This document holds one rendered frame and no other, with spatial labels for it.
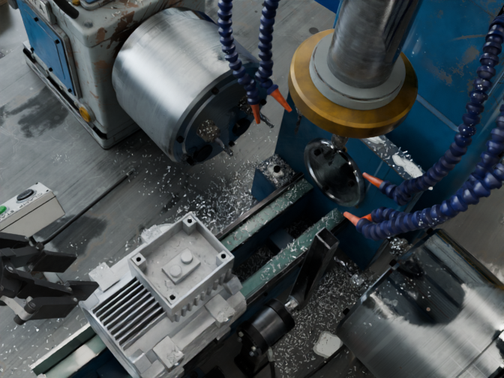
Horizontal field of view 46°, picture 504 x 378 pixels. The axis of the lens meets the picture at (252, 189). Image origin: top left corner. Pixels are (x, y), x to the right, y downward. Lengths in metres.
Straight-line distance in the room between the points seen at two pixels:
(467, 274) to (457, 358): 0.12
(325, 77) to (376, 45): 0.09
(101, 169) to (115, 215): 0.12
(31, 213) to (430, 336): 0.64
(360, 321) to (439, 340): 0.12
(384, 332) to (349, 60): 0.40
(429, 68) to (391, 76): 0.21
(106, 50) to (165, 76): 0.15
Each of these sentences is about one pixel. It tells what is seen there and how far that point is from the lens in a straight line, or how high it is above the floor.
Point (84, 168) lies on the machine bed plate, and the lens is 1.38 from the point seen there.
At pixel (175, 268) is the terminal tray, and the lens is 0.89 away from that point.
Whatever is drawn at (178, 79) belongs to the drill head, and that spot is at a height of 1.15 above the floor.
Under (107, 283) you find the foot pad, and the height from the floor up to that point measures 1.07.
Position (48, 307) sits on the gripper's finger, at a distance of 0.72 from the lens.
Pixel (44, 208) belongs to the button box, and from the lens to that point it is 1.03.
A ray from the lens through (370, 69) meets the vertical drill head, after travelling 0.78.
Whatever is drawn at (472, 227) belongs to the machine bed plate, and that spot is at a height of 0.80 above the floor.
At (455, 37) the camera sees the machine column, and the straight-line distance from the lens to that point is 0.98.
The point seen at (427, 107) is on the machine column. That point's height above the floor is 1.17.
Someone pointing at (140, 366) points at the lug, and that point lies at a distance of 0.90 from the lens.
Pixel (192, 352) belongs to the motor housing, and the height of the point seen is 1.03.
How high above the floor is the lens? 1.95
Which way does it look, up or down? 59 degrees down
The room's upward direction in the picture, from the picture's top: 11 degrees clockwise
